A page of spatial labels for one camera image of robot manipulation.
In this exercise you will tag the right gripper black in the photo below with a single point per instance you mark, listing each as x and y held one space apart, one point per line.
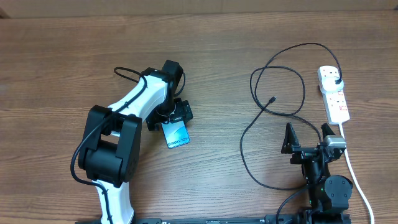
290 145

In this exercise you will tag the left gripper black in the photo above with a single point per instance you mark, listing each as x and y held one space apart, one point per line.
184 111

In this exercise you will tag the Samsung Galaxy smartphone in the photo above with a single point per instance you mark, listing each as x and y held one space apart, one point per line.
175 134

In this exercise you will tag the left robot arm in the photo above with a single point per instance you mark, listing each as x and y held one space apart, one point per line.
108 154

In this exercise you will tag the white charger plug adapter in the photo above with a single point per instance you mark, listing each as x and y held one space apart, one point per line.
331 85

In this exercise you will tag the white power strip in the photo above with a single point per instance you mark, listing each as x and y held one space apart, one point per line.
335 103

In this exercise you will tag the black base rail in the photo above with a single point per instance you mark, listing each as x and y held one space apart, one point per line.
268 219

